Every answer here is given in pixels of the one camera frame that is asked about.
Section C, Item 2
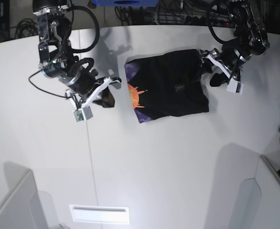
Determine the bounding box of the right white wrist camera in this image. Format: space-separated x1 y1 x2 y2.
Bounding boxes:
73 107 93 122

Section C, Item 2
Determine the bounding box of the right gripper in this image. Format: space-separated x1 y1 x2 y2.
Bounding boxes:
65 69 121 110

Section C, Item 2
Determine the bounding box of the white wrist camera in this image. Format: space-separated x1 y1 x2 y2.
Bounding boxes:
226 80 244 94
73 107 93 122

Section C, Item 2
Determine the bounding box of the blue plastic bin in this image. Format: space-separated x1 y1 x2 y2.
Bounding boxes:
93 0 159 7

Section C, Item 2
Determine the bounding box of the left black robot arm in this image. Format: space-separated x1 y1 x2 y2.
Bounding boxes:
200 0 270 87

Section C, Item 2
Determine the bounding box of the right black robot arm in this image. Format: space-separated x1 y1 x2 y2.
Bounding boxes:
32 0 121 109

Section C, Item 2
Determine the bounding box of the power strip with red light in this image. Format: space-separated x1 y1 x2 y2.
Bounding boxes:
185 15 234 27

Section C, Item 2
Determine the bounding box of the coiled black cable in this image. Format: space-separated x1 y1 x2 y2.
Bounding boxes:
15 18 39 39

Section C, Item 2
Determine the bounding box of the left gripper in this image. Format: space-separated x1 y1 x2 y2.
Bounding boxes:
198 48 248 83

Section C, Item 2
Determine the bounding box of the black T-shirt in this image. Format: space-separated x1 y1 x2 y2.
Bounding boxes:
124 49 209 123

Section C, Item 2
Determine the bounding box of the white left corner box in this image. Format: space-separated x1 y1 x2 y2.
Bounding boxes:
0 170 49 229

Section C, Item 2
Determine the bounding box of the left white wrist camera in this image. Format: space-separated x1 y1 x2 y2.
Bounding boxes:
226 80 244 94

